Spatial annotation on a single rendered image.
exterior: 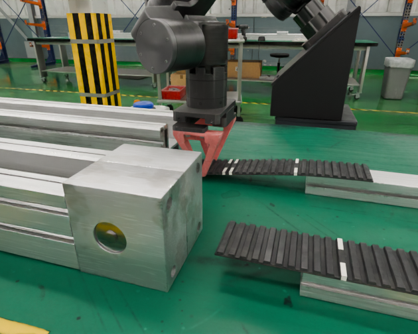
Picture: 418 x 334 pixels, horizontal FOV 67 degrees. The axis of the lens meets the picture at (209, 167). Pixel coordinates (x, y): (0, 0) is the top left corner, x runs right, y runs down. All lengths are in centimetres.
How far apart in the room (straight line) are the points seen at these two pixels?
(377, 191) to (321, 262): 20
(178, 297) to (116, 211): 9
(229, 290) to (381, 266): 13
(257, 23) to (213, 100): 757
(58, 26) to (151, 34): 984
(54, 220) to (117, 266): 7
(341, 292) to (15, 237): 30
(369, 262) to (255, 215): 15
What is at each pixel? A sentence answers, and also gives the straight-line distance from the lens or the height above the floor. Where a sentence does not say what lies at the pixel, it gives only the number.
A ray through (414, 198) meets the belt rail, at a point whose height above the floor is 79.
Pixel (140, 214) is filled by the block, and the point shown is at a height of 86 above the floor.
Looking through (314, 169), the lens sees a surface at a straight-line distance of 46.
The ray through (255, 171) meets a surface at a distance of 45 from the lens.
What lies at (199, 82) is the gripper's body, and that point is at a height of 92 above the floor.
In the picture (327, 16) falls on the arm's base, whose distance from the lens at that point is 88.
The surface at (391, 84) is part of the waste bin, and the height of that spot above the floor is 21.
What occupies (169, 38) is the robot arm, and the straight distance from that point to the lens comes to 36.
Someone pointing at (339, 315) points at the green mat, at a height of 78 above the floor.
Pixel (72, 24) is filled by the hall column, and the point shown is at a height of 100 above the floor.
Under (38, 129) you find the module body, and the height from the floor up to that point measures 84.
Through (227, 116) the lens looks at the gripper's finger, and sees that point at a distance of 44.
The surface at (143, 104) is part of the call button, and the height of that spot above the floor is 85.
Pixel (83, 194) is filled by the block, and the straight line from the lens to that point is 28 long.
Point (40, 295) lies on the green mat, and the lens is 33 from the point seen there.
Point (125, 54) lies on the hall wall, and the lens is 914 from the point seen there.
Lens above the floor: 99
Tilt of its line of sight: 24 degrees down
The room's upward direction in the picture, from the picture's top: straight up
